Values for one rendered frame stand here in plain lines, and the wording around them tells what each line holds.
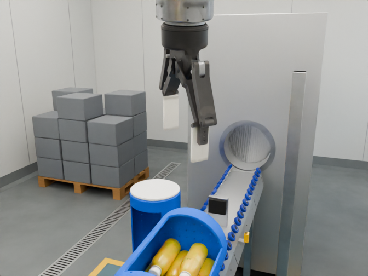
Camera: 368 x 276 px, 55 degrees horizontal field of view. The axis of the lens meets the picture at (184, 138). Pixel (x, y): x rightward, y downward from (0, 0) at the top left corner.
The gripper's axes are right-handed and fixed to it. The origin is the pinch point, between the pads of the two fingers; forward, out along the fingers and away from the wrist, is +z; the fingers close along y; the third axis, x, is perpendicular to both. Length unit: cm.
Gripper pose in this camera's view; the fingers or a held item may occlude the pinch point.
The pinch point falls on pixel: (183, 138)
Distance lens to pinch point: 63.9
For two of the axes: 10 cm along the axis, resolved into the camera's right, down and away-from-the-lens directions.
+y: 3.8, 4.1, -8.3
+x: 9.3, -1.6, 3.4
